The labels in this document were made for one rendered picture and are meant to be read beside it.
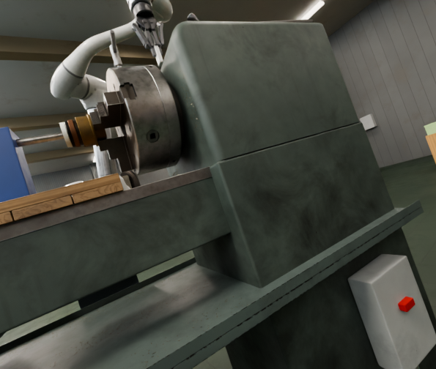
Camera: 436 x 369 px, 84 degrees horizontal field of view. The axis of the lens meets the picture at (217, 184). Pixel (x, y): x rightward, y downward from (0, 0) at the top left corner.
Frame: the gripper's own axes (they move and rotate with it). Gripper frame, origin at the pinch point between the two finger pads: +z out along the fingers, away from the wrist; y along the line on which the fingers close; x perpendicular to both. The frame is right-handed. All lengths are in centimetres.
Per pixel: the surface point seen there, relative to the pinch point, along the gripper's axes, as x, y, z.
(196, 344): 42, 29, 83
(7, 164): 16, 53, 36
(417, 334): 42, -27, 114
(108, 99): 25.7, 27.5, 28.3
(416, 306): 42, -31, 108
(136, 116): 27.4, 22.6, 34.6
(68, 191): 30, 41, 49
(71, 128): 16, 37, 30
